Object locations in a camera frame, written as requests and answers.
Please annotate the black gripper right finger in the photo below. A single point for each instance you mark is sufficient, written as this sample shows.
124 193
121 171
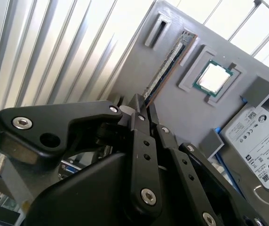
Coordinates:
184 169

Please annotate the RAM memory stick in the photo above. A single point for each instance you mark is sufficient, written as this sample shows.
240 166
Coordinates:
169 63

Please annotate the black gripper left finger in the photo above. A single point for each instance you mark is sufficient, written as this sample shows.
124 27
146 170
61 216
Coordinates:
42 122

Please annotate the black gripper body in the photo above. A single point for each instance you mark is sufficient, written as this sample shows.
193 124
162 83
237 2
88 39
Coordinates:
89 200

